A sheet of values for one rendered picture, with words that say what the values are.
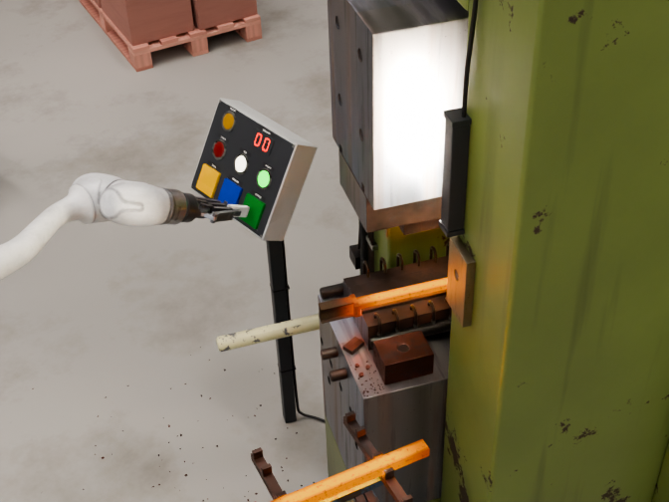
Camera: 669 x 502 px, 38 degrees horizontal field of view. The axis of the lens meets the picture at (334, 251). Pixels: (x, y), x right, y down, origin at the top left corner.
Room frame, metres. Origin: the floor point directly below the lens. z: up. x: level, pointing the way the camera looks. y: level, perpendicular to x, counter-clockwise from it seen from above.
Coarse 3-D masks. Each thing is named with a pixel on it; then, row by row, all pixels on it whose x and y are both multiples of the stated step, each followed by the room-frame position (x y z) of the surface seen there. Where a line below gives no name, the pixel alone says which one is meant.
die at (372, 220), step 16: (352, 176) 1.78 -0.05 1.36; (352, 192) 1.78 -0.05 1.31; (368, 208) 1.69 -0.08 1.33; (384, 208) 1.70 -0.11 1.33; (400, 208) 1.71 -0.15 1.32; (416, 208) 1.72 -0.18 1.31; (432, 208) 1.73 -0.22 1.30; (368, 224) 1.69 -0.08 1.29; (384, 224) 1.70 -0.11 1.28; (400, 224) 1.71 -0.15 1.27
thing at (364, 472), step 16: (400, 448) 1.28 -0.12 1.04; (416, 448) 1.28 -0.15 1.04; (368, 464) 1.25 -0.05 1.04; (384, 464) 1.25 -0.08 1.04; (400, 464) 1.25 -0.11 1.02; (336, 480) 1.21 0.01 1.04; (352, 480) 1.21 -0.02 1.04; (368, 480) 1.22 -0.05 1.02; (288, 496) 1.18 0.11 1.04; (304, 496) 1.18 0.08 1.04; (320, 496) 1.18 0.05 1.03
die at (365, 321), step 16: (448, 256) 1.95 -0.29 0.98; (400, 272) 1.89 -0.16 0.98; (416, 272) 1.88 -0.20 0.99; (432, 272) 1.88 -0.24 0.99; (352, 288) 1.83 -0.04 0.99; (368, 288) 1.83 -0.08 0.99; (384, 288) 1.82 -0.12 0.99; (384, 304) 1.76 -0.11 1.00; (400, 304) 1.76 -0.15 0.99; (416, 304) 1.76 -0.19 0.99; (448, 304) 1.75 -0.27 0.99; (368, 320) 1.71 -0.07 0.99; (384, 320) 1.71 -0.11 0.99; (400, 320) 1.71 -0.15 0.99; (368, 336) 1.69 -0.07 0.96
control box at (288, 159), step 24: (216, 120) 2.39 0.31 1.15; (240, 120) 2.33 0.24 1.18; (264, 120) 2.32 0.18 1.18; (240, 144) 2.29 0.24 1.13; (288, 144) 2.18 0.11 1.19; (312, 144) 2.21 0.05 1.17; (216, 168) 2.30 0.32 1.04; (264, 168) 2.19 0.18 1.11; (288, 168) 2.14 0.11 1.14; (216, 192) 2.26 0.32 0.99; (264, 192) 2.15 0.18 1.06; (288, 192) 2.14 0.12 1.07; (264, 216) 2.11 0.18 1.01; (288, 216) 2.13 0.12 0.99
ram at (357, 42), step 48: (336, 0) 1.85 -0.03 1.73; (384, 0) 1.78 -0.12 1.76; (432, 0) 1.77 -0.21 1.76; (336, 48) 1.86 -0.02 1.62; (384, 48) 1.65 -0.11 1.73; (432, 48) 1.67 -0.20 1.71; (336, 96) 1.88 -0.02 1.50; (384, 96) 1.65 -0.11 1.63; (432, 96) 1.67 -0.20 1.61; (384, 144) 1.65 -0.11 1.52; (432, 144) 1.67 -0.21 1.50; (384, 192) 1.65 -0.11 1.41; (432, 192) 1.67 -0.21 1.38
